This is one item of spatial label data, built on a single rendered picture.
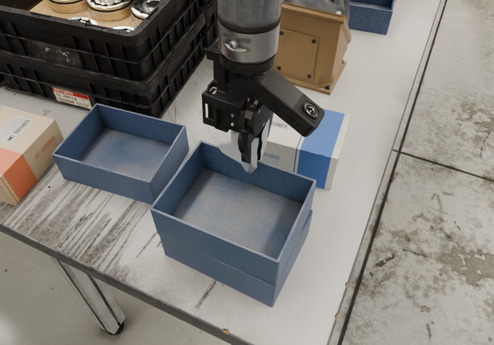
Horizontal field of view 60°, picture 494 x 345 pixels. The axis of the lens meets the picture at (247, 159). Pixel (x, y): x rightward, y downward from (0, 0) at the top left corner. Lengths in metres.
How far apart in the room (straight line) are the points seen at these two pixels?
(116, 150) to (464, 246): 1.27
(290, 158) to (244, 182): 0.11
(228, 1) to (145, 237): 0.44
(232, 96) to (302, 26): 0.40
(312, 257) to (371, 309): 0.78
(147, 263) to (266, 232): 0.21
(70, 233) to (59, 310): 0.77
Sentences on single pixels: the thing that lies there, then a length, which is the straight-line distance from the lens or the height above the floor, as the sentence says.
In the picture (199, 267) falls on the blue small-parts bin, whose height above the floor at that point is 0.72.
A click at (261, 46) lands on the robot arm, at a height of 1.05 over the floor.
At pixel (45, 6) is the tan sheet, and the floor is 0.83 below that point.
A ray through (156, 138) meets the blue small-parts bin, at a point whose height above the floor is 0.71.
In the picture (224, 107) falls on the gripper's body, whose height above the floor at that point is 0.96.
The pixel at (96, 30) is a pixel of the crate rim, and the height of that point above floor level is 0.93.
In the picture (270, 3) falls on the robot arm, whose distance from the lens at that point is 0.50.
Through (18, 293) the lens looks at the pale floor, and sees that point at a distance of 1.65.
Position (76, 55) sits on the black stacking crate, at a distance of 0.91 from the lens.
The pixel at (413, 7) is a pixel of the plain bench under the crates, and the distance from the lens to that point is 1.41.
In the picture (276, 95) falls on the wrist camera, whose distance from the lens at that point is 0.55.
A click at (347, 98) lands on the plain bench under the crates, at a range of 1.01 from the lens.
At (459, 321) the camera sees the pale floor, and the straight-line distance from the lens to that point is 1.58.
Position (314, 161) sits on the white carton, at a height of 0.77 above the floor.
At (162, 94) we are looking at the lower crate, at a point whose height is 0.76.
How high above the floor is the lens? 1.34
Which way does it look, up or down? 49 degrees down
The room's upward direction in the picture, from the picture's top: straight up
